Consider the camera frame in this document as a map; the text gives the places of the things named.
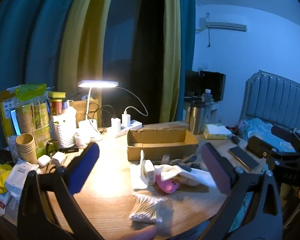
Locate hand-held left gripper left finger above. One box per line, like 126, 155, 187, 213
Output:
17, 142, 108, 240

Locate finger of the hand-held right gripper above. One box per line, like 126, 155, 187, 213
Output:
271, 126, 300, 153
247, 136, 300, 161

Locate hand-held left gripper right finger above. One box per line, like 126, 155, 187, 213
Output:
201, 142, 283, 240

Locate pink soft item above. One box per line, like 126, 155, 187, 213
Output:
155, 174, 181, 194

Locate person's left hand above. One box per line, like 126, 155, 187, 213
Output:
120, 226, 157, 240

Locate light blue blanket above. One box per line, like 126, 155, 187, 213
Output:
237, 117, 297, 153

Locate white cloth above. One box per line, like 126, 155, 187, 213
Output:
154, 164, 217, 189

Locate black phone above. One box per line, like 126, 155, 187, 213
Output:
229, 146, 259, 172

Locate small white bottles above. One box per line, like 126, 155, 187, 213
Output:
75, 130, 87, 148

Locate white power adapter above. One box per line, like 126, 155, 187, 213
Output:
51, 151, 66, 165

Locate grey gloves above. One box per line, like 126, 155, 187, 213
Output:
162, 154, 202, 173

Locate grey padded headboard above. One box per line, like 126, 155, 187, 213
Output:
244, 70, 300, 130

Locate white woven basket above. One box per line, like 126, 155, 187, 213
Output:
50, 116, 77, 148

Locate yellow tissue pack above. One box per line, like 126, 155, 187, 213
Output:
202, 124, 232, 140

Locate white earbuds case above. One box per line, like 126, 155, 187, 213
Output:
37, 156, 51, 167

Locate steel tumbler with black lid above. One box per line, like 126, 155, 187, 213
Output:
189, 101, 207, 135

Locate white plastic bag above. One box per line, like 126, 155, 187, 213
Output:
129, 150, 150, 190

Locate white bottle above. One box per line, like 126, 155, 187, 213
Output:
61, 102, 77, 125

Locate brown cardboard box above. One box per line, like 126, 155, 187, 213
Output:
69, 99, 98, 128

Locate stack of brown paper cups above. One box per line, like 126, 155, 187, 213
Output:
15, 134, 38, 165

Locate white power strip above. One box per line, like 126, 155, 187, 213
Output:
107, 120, 143, 137

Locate jar with red label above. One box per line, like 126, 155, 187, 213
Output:
49, 98, 63, 117

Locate white wet wipes packet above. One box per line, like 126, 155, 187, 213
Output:
4, 160, 39, 200

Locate clear plastic water bottle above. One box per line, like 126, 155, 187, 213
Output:
202, 89, 213, 117

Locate green bag of paper cups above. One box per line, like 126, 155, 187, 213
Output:
14, 84, 52, 155

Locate bag of cotton swabs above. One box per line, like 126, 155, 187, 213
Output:
129, 192, 167, 224

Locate black monitor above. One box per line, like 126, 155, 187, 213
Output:
199, 70, 226, 101
185, 70, 200, 98

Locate yellow sponge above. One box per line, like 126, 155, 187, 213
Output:
48, 91, 66, 99

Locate white desk lamp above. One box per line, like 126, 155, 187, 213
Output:
77, 80, 119, 142

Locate yellow plastic bag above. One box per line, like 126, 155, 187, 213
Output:
0, 164, 13, 194

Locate yellow carton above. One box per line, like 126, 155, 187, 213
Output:
0, 89, 18, 137

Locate white air conditioner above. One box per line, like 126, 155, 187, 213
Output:
199, 17, 247, 32

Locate blue curtain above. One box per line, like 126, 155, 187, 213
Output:
176, 0, 197, 123
0, 0, 83, 150

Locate yellow curtain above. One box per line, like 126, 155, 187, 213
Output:
159, 0, 182, 124
57, 0, 117, 100

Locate dark window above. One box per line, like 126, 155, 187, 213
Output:
100, 0, 165, 125

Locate white charger with white cable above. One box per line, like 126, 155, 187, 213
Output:
122, 110, 132, 127

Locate black cables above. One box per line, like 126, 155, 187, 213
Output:
85, 102, 115, 130

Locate white charging cable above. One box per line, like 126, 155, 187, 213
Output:
119, 87, 148, 117

